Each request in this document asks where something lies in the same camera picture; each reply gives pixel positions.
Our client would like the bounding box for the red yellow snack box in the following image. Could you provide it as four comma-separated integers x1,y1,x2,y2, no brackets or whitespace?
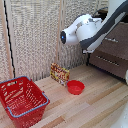
49,62,71,87

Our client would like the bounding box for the red plastic bowl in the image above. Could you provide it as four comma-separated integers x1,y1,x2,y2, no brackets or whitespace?
66,79,86,96

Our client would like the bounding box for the beige woven folding screen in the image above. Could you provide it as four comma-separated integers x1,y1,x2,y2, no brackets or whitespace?
0,0,109,84

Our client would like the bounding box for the brown drawer cabinet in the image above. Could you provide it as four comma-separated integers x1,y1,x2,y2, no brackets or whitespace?
85,7,128,82

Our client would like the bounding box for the red plastic shopping basket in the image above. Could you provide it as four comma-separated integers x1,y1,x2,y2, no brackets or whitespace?
0,75,51,128

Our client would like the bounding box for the silver drawer handle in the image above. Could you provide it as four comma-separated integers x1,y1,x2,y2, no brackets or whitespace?
104,37,120,44
95,54,121,68

